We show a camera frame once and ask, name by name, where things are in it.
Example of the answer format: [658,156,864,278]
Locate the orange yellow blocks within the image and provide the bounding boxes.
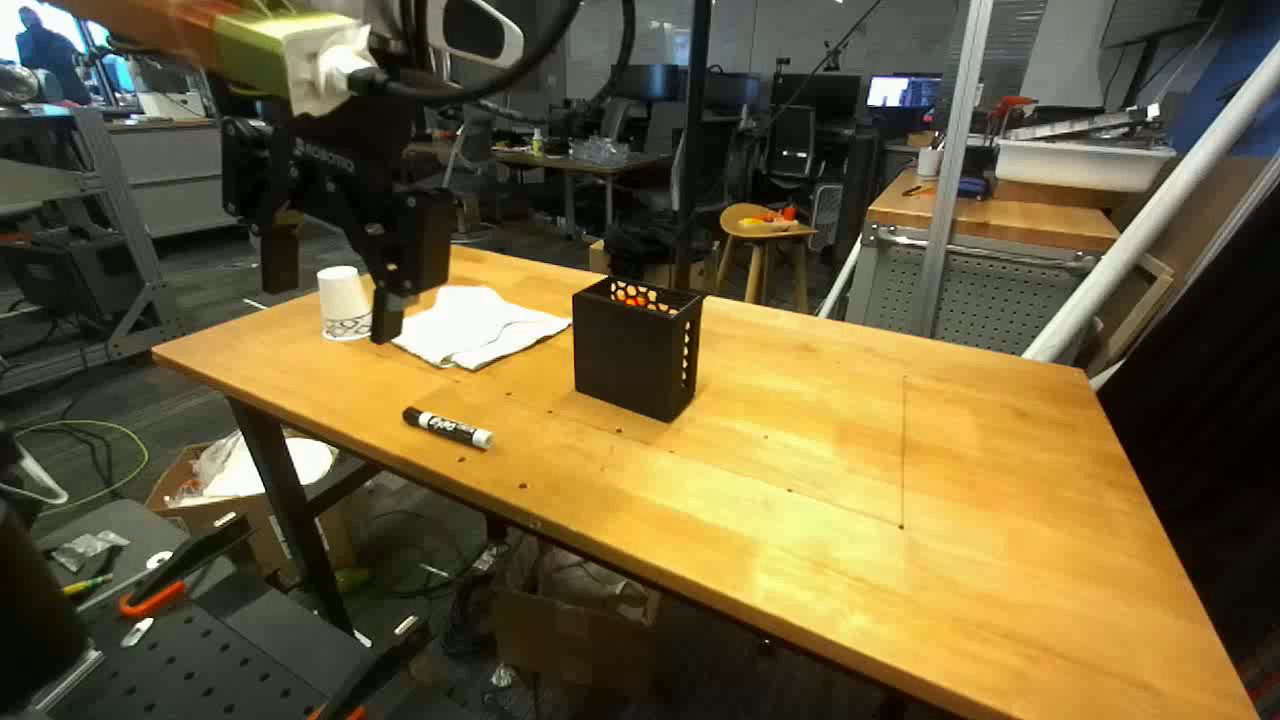
[735,204,805,230]

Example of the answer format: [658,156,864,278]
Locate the green cable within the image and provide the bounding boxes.
[6,415,156,508]

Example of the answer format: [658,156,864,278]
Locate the white diagonal frame beam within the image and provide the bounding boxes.
[1019,40,1280,372]

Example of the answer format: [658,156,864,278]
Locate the white paper cup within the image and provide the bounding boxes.
[312,258,377,349]

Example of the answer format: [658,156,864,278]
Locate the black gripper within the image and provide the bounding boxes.
[214,91,461,349]

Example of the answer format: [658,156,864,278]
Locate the black perforated board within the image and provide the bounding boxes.
[46,568,431,720]

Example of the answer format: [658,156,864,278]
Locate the tan wrist camera box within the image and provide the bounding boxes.
[210,7,383,118]

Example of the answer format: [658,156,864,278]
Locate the black marker with white label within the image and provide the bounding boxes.
[400,404,498,455]

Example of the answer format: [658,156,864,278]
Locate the black vertical pole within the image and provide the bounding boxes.
[670,0,719,294]

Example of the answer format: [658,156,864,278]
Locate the orange handled clamp tool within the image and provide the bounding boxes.
[110,508,254,625]

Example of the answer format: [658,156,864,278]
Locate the person in blue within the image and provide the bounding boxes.
[11,4,92,103]

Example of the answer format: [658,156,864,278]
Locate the white filing cabinet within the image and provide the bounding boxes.
[99,116,251,238]

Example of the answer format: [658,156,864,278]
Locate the round wooden stool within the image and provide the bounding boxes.
[712,199,820,307]

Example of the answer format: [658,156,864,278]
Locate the lit computer monitor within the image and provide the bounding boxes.
[858,70,942,116]

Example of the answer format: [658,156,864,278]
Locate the cardboard box with plastic bag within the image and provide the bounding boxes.
[138,425,366,578]

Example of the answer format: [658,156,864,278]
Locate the grey metal shelf frame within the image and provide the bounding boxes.
[0,100,184,396]

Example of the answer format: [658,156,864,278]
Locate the black office chair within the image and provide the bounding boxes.
[760,100,826,206]

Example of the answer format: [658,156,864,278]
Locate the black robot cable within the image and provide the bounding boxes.
[377,0,591,108]

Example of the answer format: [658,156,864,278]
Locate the black table leg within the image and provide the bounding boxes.
[225,396,386,633]

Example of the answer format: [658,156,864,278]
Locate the background desk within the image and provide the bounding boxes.
[486,136,675,249]

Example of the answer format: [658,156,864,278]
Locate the black perforated basket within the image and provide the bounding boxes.
[569,271,709,425]

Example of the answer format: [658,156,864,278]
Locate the red topped tool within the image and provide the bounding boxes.
[984,91,1044,141]

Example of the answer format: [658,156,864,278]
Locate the white towel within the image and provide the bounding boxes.
[392,278,575,375]

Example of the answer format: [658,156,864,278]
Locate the white tray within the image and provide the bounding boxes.
[990,126,1183,199]

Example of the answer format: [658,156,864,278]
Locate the white metal frame post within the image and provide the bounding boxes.
[917,0,1001,339]

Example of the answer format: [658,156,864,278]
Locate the brown cardboard box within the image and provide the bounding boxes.
[486,540,668,701]

